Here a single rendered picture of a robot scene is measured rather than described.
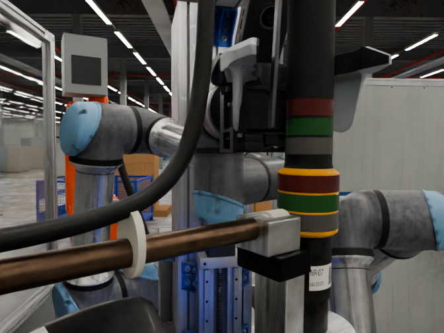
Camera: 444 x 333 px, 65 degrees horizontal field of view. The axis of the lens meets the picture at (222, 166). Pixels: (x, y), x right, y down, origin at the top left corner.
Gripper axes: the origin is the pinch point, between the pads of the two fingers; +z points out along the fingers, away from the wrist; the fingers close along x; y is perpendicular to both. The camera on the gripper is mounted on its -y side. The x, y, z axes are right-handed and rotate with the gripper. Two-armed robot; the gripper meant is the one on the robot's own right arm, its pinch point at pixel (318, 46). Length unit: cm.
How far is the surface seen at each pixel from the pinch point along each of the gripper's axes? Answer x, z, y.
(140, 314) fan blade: 11.6, -13.4, 23.2
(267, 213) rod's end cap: 3.6, 0.4, 10.9
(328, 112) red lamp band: -0.8, -0.1, 4.3
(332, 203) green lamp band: -0.9, 0.4, 10.4
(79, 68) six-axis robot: 72, -381, -78
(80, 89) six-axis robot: 72, -382, -55
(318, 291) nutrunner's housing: -0.2, 0.1, 16.5
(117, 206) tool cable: 12.6, 4.7, 9.4
